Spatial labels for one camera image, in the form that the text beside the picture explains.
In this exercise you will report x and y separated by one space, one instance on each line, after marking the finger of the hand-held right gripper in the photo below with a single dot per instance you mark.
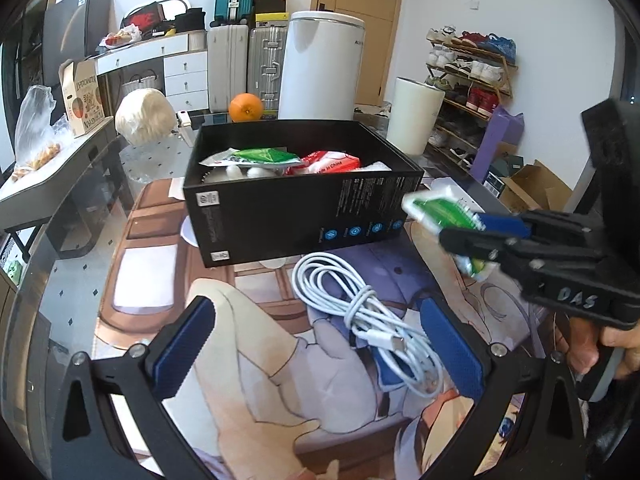
480 249
500 224

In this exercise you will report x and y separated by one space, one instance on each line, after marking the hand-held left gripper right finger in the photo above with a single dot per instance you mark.
450 347

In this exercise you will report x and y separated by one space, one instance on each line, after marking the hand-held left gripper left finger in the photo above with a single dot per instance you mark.
182 350

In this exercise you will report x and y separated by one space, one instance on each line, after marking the green and white packet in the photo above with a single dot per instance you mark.
440 212
260 156

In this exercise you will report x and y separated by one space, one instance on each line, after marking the black cardboard box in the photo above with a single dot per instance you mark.
280 215

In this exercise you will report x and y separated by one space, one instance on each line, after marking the red and white packet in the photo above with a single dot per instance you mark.
330 161

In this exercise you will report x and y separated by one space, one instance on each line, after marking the person's right hand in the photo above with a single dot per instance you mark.
582 347

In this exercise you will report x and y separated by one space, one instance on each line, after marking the open brown cardboard box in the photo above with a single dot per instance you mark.
540 190

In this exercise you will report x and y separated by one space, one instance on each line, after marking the purple paper bag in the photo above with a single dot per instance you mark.
500 135

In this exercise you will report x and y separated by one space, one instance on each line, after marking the printed desk mat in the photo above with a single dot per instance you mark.
280 360

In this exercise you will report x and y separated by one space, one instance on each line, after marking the wooden shoe rack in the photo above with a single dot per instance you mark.
475 75

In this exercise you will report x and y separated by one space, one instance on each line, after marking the small white table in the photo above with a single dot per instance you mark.
55 180

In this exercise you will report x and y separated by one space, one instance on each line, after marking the wooden door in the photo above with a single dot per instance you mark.
380 35

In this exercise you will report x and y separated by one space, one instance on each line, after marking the tall white round appliance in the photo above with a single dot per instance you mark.
320 70

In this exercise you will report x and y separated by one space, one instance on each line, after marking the white crumpled bag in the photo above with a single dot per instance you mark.
145 116

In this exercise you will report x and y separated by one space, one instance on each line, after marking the orange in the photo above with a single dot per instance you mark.
246 107

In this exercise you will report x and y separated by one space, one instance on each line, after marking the woven basket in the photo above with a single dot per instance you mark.
142 84

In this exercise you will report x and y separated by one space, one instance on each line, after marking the printed cardboard fruit box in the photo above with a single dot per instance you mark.
82 95

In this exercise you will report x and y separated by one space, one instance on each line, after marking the clear plastic bag of fruit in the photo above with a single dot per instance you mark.
32 115

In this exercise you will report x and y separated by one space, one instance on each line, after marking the silver suitcase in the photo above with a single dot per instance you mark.
265 70

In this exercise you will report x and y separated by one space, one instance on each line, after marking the white desk with drawers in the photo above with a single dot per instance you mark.
185 67

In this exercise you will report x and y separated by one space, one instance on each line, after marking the white suitcase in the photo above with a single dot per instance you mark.
227 67

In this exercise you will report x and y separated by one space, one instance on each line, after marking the stack of black boxes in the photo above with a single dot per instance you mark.
270 7

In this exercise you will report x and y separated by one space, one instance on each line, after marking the bag of food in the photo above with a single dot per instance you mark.
121 38

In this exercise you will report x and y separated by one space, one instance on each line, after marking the red and black bag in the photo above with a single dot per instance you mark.
145 16

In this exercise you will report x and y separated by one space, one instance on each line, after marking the dark grey fridge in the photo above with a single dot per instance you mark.
70 30

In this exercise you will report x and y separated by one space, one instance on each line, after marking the white oval chair back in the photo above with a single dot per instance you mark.
175 4

